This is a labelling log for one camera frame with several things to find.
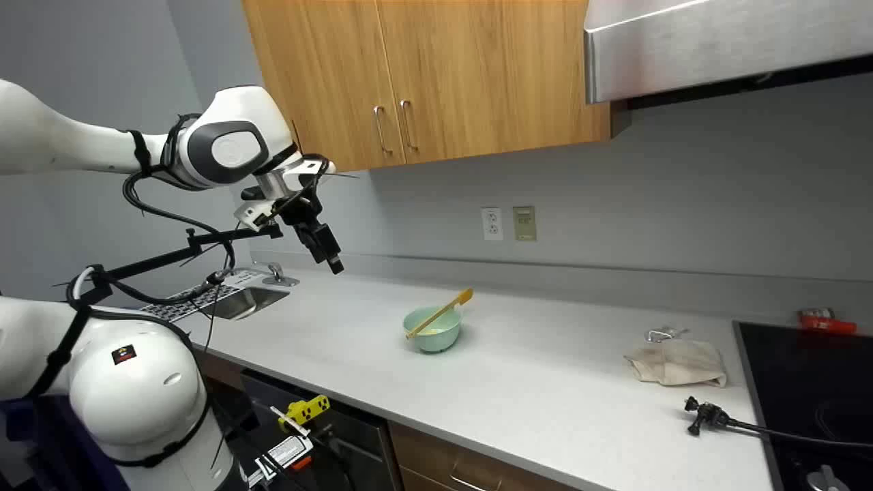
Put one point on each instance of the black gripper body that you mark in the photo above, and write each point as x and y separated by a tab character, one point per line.
307	219

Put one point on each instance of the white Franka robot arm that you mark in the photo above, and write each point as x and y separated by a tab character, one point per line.
136	383

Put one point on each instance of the light blue bowl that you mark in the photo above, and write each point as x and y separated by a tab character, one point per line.
436	340

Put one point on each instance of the chrome sink faucet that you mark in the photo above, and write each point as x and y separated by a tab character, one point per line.
267	273

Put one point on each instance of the steel kitchen sink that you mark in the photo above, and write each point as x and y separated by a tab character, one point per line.
244	302

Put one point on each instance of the grey grid drying mat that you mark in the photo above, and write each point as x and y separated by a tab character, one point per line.
180	305

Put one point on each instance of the yellow power strip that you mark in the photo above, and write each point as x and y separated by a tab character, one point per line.
307	410

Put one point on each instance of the black dishwasher front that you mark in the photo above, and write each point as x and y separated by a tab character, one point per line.
358	451

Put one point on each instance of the white labelled box device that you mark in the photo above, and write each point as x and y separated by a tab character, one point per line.
287	451

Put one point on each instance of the wooden drawer front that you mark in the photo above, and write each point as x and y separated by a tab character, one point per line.
436	466

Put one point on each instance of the clear plastic wrapper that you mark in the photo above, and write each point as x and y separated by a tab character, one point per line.
665	333

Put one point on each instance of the beige crumpled cloth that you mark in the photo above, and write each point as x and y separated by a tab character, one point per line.
678	362

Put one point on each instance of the stainless steel range hood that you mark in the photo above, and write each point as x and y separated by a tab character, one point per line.
727	44

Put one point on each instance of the black glass cooktop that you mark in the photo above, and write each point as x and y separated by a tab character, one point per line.
807	392

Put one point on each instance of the small red object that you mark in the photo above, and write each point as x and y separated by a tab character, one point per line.
824	323

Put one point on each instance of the small metal object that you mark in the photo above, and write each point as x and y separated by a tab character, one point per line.
824	479

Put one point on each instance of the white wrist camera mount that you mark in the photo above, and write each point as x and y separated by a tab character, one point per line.
289	179

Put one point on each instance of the black camera on boom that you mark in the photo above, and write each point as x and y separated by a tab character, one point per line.
226	235

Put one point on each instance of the white wall power outlet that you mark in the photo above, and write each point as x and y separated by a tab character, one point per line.
492	224

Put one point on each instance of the wooden wall cabinet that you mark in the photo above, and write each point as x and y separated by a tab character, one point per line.
436	73

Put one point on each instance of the dark blue cart post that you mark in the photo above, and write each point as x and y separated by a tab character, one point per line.
45	454

